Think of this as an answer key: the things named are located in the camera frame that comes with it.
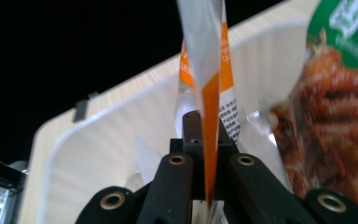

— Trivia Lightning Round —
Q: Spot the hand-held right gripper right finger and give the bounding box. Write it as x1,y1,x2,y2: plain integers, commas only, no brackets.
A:
213,121,241,201

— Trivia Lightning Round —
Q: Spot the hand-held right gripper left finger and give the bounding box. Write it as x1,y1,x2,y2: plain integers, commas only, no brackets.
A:
170,109,206,201

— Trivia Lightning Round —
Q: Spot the orange and white clear packet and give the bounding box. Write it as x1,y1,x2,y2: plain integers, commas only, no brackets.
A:
174,0,242,224

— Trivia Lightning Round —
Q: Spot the clear plastic container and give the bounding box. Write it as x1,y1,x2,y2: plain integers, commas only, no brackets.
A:
36,18,312,224

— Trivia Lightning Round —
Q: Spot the green and red seasoning packet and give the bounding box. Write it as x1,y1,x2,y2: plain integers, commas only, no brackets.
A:
268,0,358,219

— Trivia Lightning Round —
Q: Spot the black tab on table edge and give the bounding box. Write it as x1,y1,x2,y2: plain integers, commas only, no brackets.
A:
73,91,100,123

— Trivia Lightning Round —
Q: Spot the dark metal bar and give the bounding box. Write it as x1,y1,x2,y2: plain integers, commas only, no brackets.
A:
0,155,28,191

